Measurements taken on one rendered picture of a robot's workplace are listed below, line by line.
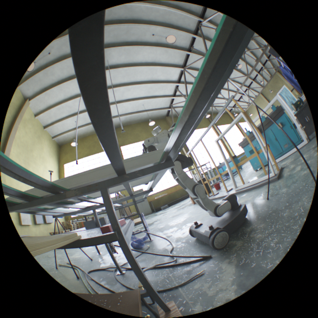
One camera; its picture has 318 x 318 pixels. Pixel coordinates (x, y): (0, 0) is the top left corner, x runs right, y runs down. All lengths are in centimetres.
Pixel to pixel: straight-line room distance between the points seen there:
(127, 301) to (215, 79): 75
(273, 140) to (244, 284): 362
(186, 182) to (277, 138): 328
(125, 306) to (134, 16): 840
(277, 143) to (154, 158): 369
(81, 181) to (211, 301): 96
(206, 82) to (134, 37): 775
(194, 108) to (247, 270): 89
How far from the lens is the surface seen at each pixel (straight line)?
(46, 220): 850
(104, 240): 47
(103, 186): 49
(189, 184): 118
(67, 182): 69
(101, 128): 22
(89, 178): 62
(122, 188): 97
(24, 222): 730
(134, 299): 58
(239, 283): 83
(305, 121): 358
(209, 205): 126
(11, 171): 41
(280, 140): 389
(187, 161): 124
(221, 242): 114
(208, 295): 83
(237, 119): 270
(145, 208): 819
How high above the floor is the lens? 67
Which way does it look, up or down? 20 degrees up
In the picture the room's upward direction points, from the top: 23 degrees counter-clockwise
